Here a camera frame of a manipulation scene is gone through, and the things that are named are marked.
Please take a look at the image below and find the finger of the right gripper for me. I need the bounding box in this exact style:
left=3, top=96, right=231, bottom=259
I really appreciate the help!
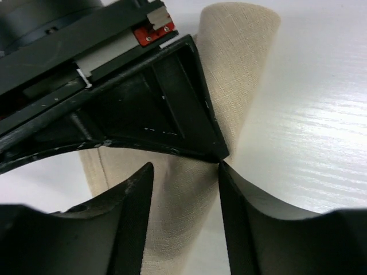
left=1, top=35, right=229, bottom=173

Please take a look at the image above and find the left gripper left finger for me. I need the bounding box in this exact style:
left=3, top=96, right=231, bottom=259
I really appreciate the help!
left=1, top=163, right=154, bottom=274

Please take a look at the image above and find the beige cloth napkin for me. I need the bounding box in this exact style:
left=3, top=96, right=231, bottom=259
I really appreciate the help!
left=80, top=2, right=280, bottom=274

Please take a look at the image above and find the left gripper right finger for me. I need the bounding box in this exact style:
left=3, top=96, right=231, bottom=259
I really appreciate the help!
left=218, top=162, right=366, bottom=274

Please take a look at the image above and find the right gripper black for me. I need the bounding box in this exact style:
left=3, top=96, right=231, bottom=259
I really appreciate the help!
left=1, top=1, right=178, bottom=138

